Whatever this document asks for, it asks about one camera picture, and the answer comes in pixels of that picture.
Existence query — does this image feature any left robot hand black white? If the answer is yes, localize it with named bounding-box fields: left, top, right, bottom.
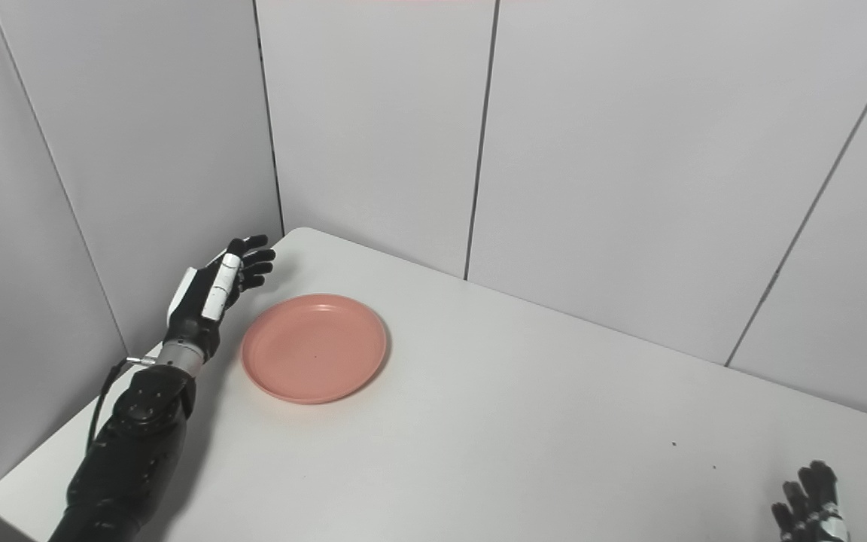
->
left=163, top=235, right=277, bottom=365

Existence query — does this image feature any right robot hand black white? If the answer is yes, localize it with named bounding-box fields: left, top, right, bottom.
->
left=771, top=460, right=853, bottom=542

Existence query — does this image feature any pink round plate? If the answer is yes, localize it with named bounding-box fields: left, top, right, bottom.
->
left=241, top=294, right=389, bottom=406

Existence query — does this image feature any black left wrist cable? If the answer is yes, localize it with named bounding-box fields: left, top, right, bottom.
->
left=86, top=357, right=157, bottom=455

